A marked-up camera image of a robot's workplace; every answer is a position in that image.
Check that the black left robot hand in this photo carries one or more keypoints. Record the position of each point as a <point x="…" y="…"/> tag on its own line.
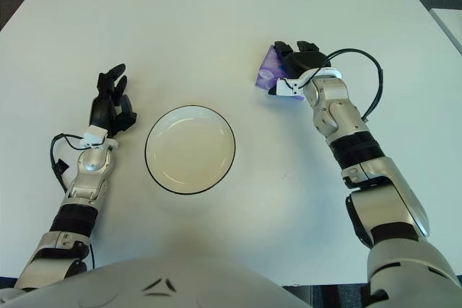
<point x="101" y="113"/>

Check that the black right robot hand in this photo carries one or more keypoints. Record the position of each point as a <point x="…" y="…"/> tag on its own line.
<point x="303" y="62"/>

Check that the purple tissue paper pack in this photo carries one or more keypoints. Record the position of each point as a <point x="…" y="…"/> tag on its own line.
<point x="269" y="66"/>

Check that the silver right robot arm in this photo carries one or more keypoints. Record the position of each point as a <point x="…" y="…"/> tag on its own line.
<point x="332" y="106"/>

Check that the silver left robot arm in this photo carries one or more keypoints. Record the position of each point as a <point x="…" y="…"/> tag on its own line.
<point x="94" y="163"/>

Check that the white plate with black rim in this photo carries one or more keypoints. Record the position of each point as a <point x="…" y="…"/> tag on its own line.
<point x="189" y="149"/>

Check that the white side table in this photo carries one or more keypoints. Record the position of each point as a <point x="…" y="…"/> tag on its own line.
<point x="451" y="23"/>

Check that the grey robot torso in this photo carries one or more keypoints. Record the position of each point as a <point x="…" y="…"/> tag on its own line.
<point x="216" y="286"/>

